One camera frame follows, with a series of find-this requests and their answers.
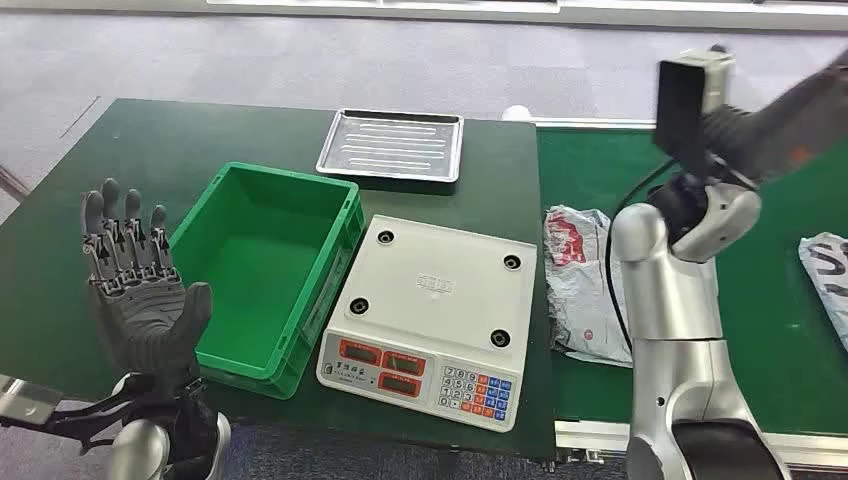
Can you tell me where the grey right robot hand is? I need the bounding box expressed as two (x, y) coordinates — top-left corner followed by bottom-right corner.
(735, 49), (848, 188)

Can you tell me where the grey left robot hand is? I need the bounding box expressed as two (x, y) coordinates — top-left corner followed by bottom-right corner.
(81, 177), (214, 380)

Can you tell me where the small grey courier package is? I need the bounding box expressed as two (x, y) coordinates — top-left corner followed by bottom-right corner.
(543, 204), (635, 370)

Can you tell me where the large grey courier package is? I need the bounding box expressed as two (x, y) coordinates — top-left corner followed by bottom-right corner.
(797, 231), (848, 352)

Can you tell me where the green conveyor belt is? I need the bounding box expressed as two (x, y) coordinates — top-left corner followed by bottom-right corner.
(536, 125), (848, 437)

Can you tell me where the green plastic crate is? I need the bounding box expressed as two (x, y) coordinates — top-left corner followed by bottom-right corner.
(168, 161), (366, 401)

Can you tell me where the white electronic price scale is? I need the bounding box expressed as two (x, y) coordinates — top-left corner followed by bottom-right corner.
(315, 213), (539, 435)

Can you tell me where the silver metal tray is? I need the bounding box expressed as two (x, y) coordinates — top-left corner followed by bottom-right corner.
(315, 107), (466, 185)

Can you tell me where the black left wrist camera bracket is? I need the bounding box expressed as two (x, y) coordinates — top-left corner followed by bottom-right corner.
(0, 374), (203, 458)

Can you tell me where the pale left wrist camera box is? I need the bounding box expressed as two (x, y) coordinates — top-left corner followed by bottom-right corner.
(0, 374), (65, 427)

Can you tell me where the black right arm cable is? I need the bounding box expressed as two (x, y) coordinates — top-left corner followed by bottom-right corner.
(603, 157), (678, 356)

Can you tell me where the silver conveyor frame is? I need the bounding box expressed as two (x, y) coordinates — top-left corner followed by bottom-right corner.
(529, 117), (848, 473)

